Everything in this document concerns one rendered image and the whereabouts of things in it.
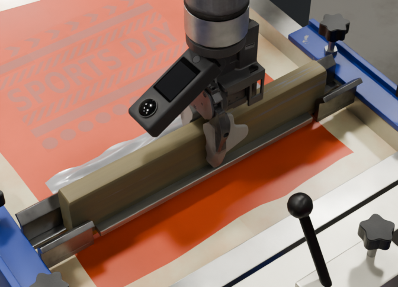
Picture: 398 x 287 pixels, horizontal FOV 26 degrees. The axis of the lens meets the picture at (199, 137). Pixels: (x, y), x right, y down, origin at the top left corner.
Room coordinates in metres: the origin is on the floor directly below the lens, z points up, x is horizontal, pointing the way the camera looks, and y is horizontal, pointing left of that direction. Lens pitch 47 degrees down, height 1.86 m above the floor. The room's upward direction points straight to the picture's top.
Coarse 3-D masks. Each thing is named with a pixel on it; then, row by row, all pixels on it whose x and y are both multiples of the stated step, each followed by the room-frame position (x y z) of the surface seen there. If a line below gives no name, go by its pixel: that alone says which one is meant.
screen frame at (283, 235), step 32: (256, 0) 1.11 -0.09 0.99; (288, 32) 1.03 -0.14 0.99; (384, 128) 0.84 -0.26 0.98; (384, 160) 0.77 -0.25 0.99; (352, 192) 0.71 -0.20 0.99; (384, 192) 0.72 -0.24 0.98; (288, 224) 0.66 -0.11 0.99; (320, 224) 0.66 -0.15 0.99; (224, 256) 0.61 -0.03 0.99; (256, 256) 0.61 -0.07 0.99
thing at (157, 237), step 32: (0, 32) 1.07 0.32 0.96; (32, 32) 1.07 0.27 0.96; (0, 96) 0.93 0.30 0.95; (0, 128) 0.86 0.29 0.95; (128, 128) 0.86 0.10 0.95; (32, 160) 0.80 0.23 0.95; (64, 160) 0.80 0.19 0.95; (32, 192) 0.74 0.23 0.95; (192, 192) 0.74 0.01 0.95; (128, 224) 0.69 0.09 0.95; (160, 224) 0.69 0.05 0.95; (192, 224) 0.69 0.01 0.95; (224, 224) 0.69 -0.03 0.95; (96, 256) 0.64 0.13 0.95; (128, 256) 0.64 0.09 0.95; (160, 256) 0.64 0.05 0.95
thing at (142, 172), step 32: (288, 96) 0.83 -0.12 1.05; (192, 128) 0.76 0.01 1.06; (256, 128) 0.80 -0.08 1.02; (128, 160) 0.71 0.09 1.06; (160, 160) 0.71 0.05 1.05; (192, 160) 0.74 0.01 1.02; (64, 192) 0.65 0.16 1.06; (96, 192) 0.66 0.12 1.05; (128, 192) 0.68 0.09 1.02; (64, 224) 0.66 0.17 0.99; (96, 224) 0.66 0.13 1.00
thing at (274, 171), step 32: (64, 0) 1.16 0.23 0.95; (96, 0) 1.16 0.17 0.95; (160, 0) 1.16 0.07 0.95; (320, 128) 0.86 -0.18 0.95; (256, 160) 0.80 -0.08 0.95; (288, 160) 0.80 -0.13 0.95; (320, 160) 0.80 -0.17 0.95; (224, 192) 0.74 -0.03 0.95; (256, 192) 0.74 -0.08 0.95; (288, 192) 0.74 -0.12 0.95
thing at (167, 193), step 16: (288, 128) 0.82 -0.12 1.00; (256, 144) 0.79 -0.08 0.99; (224, 160) 0.76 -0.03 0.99; (240, 160) 0.77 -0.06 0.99; (192, 176) 0.73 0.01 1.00; (208, 176) 0.74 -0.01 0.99; (160, 192) 0.71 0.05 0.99; (176, 192) 0.71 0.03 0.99; (128, 208) 0.68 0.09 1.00; (144, 208) 0.68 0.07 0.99; (112, 224) 0.66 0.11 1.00
